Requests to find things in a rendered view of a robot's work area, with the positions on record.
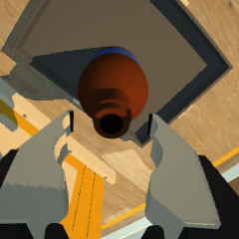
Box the brown bottle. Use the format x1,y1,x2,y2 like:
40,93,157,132
78,46,148,139

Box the yellow bottle crate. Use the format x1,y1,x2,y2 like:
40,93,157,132
0,99,104,239

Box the dark grey rectangular tray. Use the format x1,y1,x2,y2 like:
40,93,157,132
11,0,234,148

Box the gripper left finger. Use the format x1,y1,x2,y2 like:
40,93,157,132
0,110,74,239

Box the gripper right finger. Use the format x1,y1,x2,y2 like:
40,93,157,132
144,113,239,239

